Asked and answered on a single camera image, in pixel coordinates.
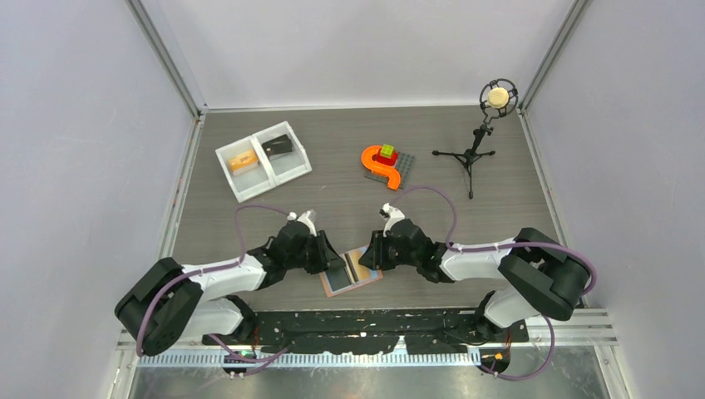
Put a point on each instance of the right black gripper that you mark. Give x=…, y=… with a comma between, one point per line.
x=375, y=257

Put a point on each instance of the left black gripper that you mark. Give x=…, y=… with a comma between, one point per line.
x=327, y=258

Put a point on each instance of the pink leather card holder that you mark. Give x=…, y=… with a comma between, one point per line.
x=341, y=279

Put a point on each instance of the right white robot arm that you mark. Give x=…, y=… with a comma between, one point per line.
x=544, y=278

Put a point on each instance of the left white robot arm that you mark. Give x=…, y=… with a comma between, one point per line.
x=173, y=302

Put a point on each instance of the black card box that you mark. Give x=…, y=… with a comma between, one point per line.
x=278, y=146

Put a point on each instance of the orange card box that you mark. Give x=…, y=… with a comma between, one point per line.
x=243, y=162

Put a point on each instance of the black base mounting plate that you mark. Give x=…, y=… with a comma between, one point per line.
x=367, y=332

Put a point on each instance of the orange S-shaped toy track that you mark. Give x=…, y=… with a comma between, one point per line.
x=393, y=176

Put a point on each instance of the grey toy baseplate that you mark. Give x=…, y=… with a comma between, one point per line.
x=404, y=165

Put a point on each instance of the red toy brick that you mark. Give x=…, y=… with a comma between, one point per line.
x=387, y=162

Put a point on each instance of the green toy brick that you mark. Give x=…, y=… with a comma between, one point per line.
x=387, y=152

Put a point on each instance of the white two-compartment tray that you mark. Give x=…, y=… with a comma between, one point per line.
x=270, y=173

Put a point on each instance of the black tripod mic stand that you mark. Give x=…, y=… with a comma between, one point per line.
x=471, y=155

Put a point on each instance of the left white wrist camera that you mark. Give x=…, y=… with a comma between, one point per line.
x=307, y=218

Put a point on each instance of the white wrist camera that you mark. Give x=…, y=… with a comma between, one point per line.
x=391, y=215
x=307, y=218

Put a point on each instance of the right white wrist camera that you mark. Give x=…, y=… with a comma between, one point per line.
x=391, y=215

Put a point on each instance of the microphone with shock mount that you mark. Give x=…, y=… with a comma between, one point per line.
x=498, y=99

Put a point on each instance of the aluminium frame rail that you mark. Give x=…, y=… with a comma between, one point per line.
x=589, y=328

